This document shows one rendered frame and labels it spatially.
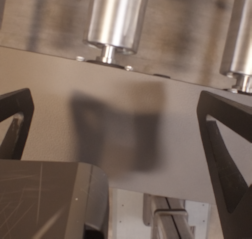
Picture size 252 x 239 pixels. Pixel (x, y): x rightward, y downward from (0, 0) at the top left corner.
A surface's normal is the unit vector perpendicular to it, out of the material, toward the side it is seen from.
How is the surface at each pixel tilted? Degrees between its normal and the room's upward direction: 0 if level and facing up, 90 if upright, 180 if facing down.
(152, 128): 0
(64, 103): 0
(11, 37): 0
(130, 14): 31
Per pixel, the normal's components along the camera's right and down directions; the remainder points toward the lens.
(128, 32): 0.52, 0.21
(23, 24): 0.01, 0.13
